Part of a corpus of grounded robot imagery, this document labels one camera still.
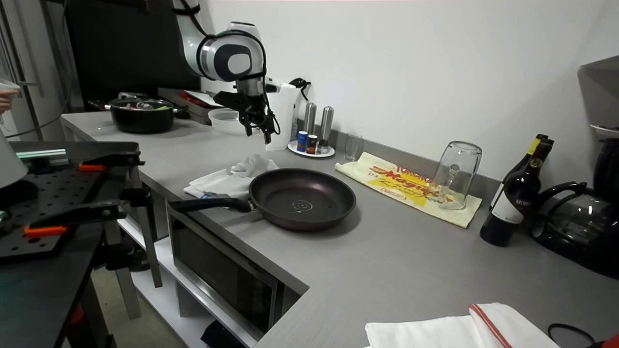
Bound small white plate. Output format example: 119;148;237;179
286;140;338;161

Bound white towel with blue stripes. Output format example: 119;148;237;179
228;152;280;184

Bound clear plastic container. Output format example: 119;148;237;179
206;107;249;138

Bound black frying pan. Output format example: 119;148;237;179
170;167;357;233

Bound white wall cabinet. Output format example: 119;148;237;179
574;53;619;134

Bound dark wine bottle white label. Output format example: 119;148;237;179
479;132;555;248

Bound silver shaker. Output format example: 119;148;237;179
301;101;317;140
319;105;336;146

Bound black backdrop panel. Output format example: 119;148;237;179
63;0;202;109

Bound thin black cable loop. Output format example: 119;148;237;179
545;322;597;348

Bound folded plain white towel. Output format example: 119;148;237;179
181;167;259;202

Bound black power plug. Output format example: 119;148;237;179
288;76;315;105

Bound dark box with red print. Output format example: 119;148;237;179
156;88;224;128

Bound wine bottle with yellow cap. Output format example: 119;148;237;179
524;136;541;163

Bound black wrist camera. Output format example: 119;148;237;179
212;90;251;111

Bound black cooking pot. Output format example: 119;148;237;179
86;94;181;136

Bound black clamp with orange handle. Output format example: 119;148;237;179
21;198;143;322
63;142;164;291

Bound person's hand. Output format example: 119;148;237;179
0;88;21;117

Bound black microwave oven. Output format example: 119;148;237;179
168;206;305;339

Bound clear glass mug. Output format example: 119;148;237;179
429;140;483;213

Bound small clear glass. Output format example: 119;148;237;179
338;136;363;165

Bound white towel with red stripe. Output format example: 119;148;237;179
363;300;560;348

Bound black perforated mounting board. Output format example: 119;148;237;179
0;169;108;262

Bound white under-counter shelf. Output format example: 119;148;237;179
115;215;261;348

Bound aluminium rail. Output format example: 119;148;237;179
13;148;69;163

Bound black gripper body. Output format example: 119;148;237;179
235;76;274;128

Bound yellow printed tea towel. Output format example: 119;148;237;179
332;152;483;231

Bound white door with handle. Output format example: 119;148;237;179
0;0;67;142

